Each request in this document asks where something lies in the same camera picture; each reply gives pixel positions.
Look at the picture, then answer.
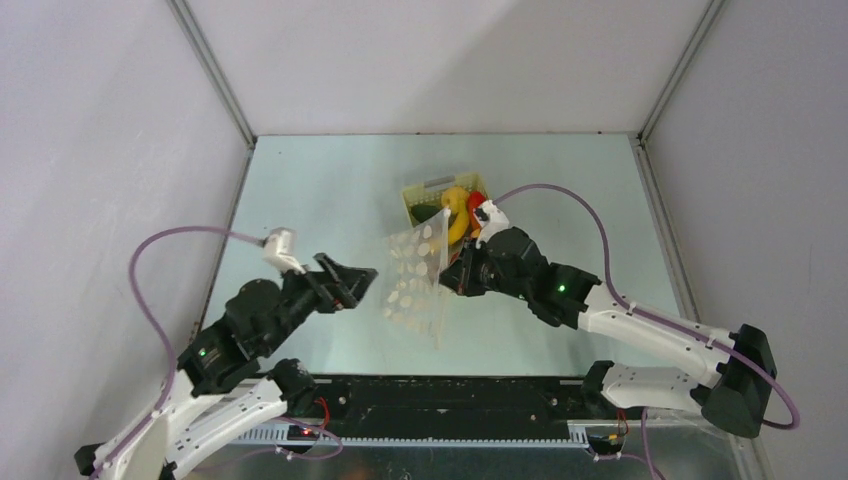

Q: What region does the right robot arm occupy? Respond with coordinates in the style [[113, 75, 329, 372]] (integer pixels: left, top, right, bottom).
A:
[[439, 227, 777, 438]]

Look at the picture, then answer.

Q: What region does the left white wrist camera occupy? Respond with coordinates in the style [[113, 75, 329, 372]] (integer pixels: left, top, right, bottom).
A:
[[262, 227, 306, 274]]

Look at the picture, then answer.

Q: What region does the red mango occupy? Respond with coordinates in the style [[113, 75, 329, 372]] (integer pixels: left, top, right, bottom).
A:
[[466, 190, 487, 235]]

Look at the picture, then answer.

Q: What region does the yellow banana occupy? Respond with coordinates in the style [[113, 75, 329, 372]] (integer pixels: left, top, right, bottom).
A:
[[448, 205, 470, 245]]

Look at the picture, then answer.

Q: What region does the small circuit board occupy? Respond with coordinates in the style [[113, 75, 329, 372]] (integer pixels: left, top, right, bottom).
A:
[[286, 425, 321, 442]]

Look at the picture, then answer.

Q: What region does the green avocado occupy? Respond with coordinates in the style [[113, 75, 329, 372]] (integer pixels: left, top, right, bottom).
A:
[[410, 204, 441, 226]]

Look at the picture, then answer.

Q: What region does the white perforated cable tray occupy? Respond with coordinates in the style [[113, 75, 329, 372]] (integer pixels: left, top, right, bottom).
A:
[[231, 423, 589, 448]]

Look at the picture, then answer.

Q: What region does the yellow plastic basket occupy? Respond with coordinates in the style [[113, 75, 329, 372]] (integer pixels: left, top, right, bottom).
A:
[[400, 172, 490, 227]]

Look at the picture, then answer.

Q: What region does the yellow lemon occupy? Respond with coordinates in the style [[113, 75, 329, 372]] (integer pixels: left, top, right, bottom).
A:
[[440, 186, 470, 210]]

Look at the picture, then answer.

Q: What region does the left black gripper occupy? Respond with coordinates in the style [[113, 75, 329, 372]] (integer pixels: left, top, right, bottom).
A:
[[261, 250, 379, 353]]

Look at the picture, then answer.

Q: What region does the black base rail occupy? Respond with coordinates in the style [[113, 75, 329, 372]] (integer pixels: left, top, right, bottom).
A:
[[289, 375, 619, 442]]

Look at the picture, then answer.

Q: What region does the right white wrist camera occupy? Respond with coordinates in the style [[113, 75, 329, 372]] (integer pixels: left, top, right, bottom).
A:
[[473, 200, 510, 249]]

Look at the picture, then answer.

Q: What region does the clear dotted zip bag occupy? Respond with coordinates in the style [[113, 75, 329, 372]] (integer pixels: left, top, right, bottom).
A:
[[381, 208, 450, 349]]

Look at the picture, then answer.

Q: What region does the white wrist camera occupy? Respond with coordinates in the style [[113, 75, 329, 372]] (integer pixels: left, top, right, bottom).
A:
[[262, 227, 306, 274], [473, 200, 510, 249]]

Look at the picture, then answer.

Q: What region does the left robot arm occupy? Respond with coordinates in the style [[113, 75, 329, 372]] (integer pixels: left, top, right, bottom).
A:
[[74, 253, 378, 479]]

